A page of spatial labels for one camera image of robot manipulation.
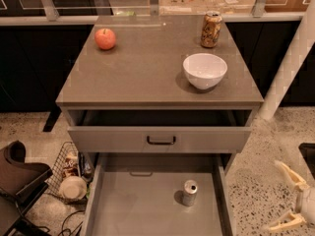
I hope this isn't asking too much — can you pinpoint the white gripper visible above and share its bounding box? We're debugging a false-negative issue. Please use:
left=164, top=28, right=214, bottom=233
left=263, top=160, right=315, bottom=232

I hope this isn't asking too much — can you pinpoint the silver redbull can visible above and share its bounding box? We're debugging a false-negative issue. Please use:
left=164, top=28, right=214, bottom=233
left=182, top=180, right=198, bottom=207

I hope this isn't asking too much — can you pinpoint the grey drawer cabinet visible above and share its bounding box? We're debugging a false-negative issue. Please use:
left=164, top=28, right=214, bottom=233
left=55, top=14, right=265, bottom=236

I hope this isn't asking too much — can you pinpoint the grey middle drawer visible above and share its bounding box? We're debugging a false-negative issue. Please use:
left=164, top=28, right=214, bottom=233
left=80, top=153, right=236, bottom=236

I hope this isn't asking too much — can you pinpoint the grey drawer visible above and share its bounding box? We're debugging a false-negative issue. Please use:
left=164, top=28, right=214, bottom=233
left=69, top=110, right=251, bottom=153
left=80, top=153, right=236, bottom=236

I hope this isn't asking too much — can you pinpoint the brown patterned drink can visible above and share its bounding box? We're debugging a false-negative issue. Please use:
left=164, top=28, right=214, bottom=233
left=201, top=11, right=222, bottom=48

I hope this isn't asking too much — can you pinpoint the grey top drawer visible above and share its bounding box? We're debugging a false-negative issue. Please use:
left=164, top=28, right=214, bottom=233
left=69, top=110, right=251, bottom=153

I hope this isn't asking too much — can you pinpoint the white bowl in basket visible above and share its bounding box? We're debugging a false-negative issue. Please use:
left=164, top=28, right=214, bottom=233
left=59, top=176, right=87, bottom=200

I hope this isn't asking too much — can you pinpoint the snack bag in basket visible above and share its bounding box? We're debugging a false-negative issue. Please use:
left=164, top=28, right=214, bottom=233
left=62, top=152, right=79, bottom=178

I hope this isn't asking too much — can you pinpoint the red apple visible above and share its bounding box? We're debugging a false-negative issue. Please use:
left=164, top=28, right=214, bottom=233
left=94, top=29, right=116, bottom=50

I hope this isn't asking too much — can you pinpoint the black chair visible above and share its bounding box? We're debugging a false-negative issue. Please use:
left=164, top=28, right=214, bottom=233
left=0, top=141, right=52, bottom=236

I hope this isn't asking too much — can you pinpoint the black top drawer handle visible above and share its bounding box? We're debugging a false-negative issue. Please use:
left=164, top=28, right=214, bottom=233
left=146, top=136, right=176, bottom=146

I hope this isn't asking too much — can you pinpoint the black floor cable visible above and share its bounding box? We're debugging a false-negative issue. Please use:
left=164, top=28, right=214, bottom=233
left=57, top=209, right=86, bottom=236

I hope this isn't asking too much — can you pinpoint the black wire basket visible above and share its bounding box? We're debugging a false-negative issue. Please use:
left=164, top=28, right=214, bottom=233
left=47, top=142, right=88, bottom=204

